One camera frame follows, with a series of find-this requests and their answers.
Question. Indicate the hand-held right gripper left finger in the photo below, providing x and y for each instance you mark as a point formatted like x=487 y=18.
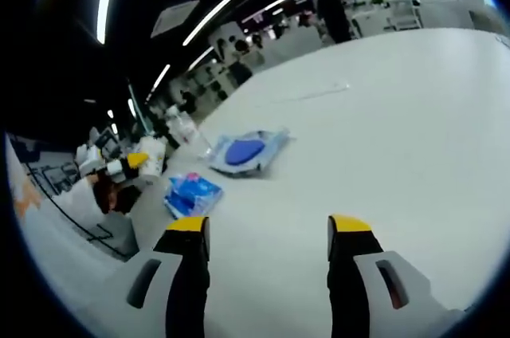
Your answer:
x=191 y=274

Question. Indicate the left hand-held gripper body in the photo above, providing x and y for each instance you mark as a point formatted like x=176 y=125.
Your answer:
x=99 y=162

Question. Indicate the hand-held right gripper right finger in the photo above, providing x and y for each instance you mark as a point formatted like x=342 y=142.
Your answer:
x=342 y=274

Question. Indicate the white paper cup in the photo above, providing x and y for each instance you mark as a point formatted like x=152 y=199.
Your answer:
x=153 y=158

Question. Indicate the clear plastic water bottle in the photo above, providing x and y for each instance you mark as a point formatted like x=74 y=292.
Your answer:
x=185 y=130

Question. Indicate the blue tissue packet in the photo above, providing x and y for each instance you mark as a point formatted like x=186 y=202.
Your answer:
x=193 y=194

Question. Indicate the blue-lidded wet wipes pack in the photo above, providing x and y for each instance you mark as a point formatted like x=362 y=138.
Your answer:
x=247 y=152

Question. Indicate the person's left hand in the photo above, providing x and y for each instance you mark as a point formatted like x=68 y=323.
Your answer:
x=105 y=196

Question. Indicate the white table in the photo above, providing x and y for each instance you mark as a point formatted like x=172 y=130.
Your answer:
x=358 y=146

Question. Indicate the ceiling air vent panel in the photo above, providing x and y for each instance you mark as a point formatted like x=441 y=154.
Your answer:
x=174 y=18

